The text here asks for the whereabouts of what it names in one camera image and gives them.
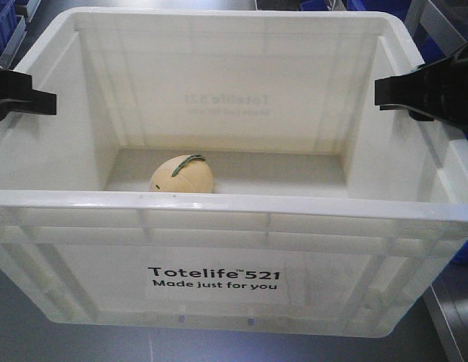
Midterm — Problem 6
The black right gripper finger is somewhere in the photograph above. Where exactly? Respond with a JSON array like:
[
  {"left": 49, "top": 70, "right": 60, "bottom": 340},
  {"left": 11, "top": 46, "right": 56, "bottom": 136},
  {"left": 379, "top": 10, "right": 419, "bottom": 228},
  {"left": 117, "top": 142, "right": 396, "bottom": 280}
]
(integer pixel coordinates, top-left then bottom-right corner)
[{"left": 374, "top": 41, "right": 468, "bottom": 131}]

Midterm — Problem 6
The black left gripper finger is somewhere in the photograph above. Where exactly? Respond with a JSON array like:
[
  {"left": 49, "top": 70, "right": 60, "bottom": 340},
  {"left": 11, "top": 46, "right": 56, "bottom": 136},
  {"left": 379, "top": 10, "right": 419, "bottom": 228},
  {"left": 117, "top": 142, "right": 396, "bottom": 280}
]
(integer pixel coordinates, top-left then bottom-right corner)
[{"left": 0, "top": 70, "right": 57, "bottom": 122}]

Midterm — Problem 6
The white plastic tote crate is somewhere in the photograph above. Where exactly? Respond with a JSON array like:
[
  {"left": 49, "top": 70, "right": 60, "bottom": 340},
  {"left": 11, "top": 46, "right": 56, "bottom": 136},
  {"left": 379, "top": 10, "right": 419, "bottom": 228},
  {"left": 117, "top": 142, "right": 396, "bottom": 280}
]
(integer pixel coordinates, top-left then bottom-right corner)
[{"left": 0, "top": 8, "right": 468, "bottom": 337}]

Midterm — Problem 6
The yellow mango plush toy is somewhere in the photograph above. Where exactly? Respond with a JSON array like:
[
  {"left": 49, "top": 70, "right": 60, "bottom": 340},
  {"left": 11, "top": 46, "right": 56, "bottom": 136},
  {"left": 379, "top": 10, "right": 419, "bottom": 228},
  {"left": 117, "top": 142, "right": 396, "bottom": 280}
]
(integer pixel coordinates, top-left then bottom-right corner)
[{"left": 149, "top": 155, "right": 214, "bottom": 193}]

